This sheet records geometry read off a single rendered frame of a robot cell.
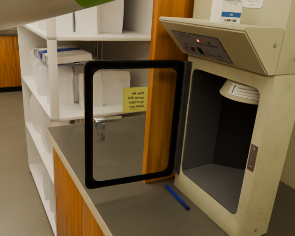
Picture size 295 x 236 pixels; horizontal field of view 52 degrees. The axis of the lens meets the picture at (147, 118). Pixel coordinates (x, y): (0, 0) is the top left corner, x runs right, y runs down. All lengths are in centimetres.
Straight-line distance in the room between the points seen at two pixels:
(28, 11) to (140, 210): 86
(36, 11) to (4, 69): 541
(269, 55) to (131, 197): 62
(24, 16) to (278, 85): 64
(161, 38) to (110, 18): 104
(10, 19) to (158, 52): 80
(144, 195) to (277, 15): 67
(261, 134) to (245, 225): 26
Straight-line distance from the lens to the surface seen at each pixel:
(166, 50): 97
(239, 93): 83
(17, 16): 17
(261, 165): 81
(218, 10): 73
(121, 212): 97
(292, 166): 128
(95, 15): 181
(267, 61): 69
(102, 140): 89
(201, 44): 79
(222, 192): 98
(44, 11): 17
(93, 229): 117
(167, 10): 95
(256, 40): 66
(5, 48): 552
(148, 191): 107
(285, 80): 76
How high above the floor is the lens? 154
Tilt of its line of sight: 20 degrees down
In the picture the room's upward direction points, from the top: 4 degrees clockwise
